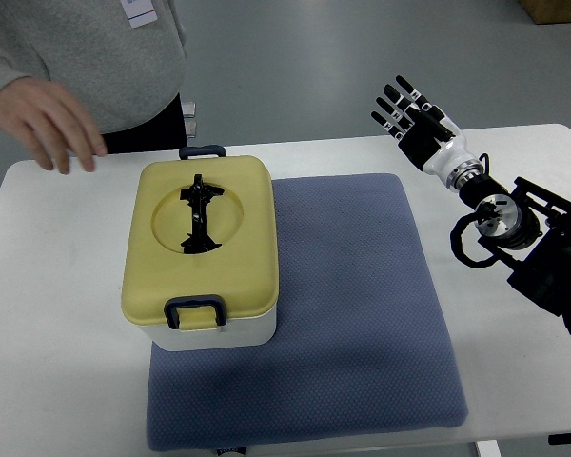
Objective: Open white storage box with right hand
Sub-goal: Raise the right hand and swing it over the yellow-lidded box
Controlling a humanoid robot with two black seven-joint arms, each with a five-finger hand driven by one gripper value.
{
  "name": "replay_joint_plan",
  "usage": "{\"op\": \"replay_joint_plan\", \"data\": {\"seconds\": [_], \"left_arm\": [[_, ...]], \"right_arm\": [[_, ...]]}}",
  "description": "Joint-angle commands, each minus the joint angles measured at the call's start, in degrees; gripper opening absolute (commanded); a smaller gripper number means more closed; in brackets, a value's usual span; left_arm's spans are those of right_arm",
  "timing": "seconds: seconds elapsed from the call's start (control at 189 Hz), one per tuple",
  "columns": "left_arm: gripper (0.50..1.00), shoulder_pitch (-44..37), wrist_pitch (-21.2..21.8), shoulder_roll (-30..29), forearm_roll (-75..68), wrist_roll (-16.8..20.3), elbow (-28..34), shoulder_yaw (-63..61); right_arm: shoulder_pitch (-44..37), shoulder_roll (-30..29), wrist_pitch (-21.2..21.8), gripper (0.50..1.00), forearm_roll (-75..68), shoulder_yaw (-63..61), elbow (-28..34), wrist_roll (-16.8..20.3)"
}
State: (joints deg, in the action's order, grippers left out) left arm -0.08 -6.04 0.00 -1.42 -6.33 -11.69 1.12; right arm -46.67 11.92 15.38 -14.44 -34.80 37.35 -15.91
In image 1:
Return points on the blue padded mat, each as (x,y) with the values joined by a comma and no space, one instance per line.
(360,347)

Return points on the yellow box lid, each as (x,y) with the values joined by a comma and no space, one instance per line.
(202,246)

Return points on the cardboard box corner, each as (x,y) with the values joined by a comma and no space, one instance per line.
(548,12)

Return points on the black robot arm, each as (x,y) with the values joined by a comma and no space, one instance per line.
(528,229)

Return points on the upper metal floor plate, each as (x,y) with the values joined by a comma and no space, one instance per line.
(188,109)

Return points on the metal floor plate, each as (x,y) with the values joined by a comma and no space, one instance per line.
(190,128)
(188,109)

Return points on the grey sweater person torso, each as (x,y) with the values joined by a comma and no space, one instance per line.
(123,60)

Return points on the person's bare hand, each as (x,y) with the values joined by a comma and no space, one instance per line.
(51,123)

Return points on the black object at table edge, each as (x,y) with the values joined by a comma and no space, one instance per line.
(561,439)

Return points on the white storage box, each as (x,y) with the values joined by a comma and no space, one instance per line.
(239,332)

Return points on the lower metal floor plate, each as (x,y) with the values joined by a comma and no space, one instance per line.
(190,128)

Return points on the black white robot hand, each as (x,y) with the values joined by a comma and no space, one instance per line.
(426,136)

